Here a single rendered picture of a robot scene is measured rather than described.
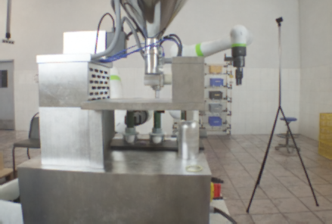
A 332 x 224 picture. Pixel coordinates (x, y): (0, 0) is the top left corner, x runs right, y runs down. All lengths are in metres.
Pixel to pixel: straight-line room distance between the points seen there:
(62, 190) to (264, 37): 6.57
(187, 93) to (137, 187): 0.30
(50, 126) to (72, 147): 0.10
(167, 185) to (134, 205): 0.11
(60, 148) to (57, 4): 7.04
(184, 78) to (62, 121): 0.39
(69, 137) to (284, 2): 7.08
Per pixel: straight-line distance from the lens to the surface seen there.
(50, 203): 0.81
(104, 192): 0.72
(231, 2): 6.94
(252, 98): 6.68
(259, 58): 6.79
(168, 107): 0.59
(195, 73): 0.59
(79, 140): 0.74
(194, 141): 0.78
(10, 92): 8.21
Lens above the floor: 1.26
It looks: 3 degrees down
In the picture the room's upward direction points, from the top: straight up
